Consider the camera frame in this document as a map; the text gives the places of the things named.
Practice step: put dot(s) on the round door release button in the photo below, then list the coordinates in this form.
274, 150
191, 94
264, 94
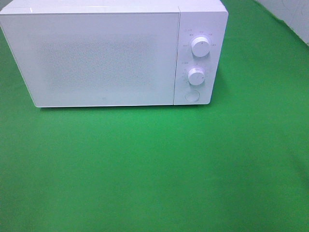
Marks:
192, 96

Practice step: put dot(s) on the white microwave door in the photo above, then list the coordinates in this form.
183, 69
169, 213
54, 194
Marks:
71, 60

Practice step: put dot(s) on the lower white dial knob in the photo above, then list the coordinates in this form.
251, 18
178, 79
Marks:
196, 76

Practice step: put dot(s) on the white dial knob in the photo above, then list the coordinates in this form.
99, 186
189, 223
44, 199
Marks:
200, 46
196, 76

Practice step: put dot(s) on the upper white dial knob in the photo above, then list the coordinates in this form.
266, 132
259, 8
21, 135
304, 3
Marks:
200, 46

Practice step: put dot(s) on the green table cloth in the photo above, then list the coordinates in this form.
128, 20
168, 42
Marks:
238, 164

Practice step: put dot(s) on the white microwave oven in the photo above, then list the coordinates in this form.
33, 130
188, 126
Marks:
196, 17

